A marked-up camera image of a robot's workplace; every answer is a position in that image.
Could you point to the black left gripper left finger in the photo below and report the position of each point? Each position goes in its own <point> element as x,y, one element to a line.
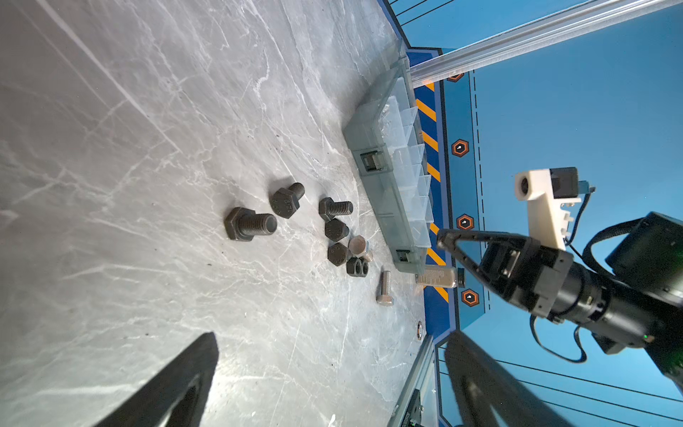
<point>176,395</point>

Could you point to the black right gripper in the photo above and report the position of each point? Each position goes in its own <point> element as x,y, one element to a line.
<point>517,268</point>

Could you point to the aluminium corner post right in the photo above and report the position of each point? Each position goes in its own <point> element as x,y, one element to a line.
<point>573,22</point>

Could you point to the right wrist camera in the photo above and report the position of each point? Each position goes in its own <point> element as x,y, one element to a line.
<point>555,199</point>

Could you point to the black hex bolt upright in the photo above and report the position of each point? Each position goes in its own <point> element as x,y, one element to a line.
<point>328,209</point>

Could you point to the black hex bolt far left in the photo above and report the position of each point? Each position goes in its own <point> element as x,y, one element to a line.
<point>243,224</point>

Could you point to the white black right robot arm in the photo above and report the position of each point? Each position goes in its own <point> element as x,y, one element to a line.
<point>627,290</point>

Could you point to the black hex nut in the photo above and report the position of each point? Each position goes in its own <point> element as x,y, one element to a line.
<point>354,267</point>
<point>364,267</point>

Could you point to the black hex bolt top left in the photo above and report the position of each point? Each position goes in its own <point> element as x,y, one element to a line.
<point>285,202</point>

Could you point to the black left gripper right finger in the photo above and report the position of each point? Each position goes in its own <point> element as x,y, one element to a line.
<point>488,395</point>

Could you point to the aluminium rail frame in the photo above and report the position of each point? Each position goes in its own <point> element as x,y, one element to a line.
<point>417,402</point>

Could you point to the large silver hex bolt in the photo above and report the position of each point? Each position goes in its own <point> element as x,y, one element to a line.
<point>359,247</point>

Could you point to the black hex bolt lower centre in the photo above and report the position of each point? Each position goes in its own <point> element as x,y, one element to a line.
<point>338,254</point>

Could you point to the grey plastic organizer box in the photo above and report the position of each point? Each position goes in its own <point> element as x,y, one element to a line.
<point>384,136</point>

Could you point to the black cap cylinder container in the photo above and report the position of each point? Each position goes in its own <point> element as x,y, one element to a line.
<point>437,276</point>

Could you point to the silver bolt on table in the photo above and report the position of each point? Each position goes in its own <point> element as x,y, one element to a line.
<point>384,297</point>

